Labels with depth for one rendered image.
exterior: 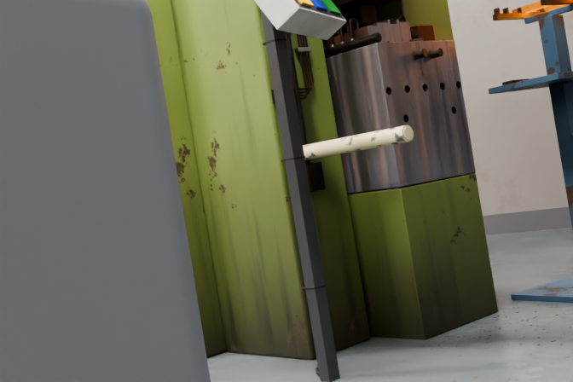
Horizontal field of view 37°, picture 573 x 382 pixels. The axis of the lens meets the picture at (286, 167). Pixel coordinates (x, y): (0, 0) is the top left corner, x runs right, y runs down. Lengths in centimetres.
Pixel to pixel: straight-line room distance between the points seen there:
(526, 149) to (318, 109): 266
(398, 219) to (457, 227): 25
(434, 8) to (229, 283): 124
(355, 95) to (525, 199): 266
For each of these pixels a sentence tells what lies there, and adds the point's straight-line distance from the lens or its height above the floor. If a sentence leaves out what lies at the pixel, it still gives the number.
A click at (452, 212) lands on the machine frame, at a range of 279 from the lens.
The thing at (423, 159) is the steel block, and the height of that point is 54.
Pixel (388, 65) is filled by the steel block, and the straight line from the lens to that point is 265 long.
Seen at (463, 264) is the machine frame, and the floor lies 19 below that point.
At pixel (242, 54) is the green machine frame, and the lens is 266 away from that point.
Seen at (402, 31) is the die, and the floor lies 96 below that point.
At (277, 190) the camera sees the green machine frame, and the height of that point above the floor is 52.
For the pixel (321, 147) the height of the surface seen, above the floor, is 62.
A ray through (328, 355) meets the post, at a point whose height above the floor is 7.
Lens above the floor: 57
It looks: level
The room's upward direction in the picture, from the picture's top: 9 degrees counter-clockwise
